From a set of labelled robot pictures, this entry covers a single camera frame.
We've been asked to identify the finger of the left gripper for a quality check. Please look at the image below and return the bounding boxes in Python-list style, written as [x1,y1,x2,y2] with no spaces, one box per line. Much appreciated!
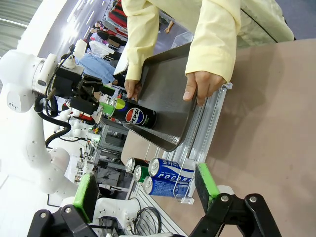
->
[75,76,117,99]
[66,95,116,116]

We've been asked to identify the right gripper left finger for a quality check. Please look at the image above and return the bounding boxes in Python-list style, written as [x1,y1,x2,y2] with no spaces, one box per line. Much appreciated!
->
[26,172,100,237]

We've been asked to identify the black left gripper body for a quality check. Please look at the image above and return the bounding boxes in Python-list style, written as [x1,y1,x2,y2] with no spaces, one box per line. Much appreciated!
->
[53,68,84,100]

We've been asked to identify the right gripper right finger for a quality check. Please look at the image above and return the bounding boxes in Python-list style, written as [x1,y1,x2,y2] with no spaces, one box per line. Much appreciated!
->
[189,162,282,237]

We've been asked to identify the black Pepsi can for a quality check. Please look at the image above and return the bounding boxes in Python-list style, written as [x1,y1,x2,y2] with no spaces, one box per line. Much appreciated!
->
[108,97,158,129]
[125,157,151,173]

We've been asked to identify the dark serving tray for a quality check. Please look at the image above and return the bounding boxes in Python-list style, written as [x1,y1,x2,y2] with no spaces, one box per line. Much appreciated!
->
[122,41,198,153]

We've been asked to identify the person's right forearm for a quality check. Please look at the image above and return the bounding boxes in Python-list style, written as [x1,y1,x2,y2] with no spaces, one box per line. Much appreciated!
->
[124,9,160,81]

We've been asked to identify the person's left forearm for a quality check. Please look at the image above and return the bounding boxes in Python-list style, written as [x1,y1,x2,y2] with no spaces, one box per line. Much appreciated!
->
[185,14,241,84]

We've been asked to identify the person in blue shirt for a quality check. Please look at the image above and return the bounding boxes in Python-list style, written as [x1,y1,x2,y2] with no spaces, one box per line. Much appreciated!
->
[78,53,119,86]

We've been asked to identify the person in yellow shirt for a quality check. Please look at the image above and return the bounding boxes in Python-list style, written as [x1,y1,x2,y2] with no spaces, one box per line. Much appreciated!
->
[120,0,296,84]

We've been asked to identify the person's right hand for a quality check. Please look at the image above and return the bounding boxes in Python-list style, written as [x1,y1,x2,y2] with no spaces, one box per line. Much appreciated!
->
[123,79,143,102]

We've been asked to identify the person's left hand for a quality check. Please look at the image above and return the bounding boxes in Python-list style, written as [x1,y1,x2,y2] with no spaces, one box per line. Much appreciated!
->
[182,71,227,106]

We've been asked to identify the white side table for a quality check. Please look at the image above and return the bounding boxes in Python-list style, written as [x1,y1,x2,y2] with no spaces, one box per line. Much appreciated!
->
[113,57,129,76]

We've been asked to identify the blue Pocari Sweat can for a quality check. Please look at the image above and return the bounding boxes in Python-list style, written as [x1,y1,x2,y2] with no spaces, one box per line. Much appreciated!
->
[148,157,197,184]
[142,175,192,198]

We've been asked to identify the white garment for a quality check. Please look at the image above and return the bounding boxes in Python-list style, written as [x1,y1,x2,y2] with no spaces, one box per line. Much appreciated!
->
[88,40,116,56]

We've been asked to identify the mannequin in black dress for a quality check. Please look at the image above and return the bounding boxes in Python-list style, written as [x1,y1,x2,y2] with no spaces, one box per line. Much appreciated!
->
[90,21,128,46]

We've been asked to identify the white can dispenser rack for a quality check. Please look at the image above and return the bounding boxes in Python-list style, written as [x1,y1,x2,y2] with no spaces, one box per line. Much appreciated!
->
[145,82,234,205]

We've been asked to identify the green soda can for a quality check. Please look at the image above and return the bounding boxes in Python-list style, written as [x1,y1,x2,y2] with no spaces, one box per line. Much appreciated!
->
[133,164,151,183]

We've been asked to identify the red garments on rack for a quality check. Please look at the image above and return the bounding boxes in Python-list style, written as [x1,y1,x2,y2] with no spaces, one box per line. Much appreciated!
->
[108,4,129,28]

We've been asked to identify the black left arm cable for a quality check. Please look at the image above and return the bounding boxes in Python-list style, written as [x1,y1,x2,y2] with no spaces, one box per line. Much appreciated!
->
[34,74,72,149]

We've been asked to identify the white base bracket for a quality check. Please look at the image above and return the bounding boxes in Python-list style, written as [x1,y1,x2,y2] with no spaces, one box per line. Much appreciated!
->
[95,197,140,233]

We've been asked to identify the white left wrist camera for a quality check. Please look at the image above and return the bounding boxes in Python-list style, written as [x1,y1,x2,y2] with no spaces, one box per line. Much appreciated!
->
[73,39,87,58]

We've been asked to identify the grey metal frame desk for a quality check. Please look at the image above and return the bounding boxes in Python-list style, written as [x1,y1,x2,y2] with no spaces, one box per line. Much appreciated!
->
[97,120,131,173]

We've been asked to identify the grey ribbed base plate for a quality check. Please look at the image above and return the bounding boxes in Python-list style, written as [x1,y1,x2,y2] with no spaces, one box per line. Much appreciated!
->
[127,189,188,237]

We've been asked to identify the black coiled cable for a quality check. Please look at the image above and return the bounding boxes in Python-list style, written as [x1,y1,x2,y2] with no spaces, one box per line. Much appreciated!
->
[132,206,162,235]

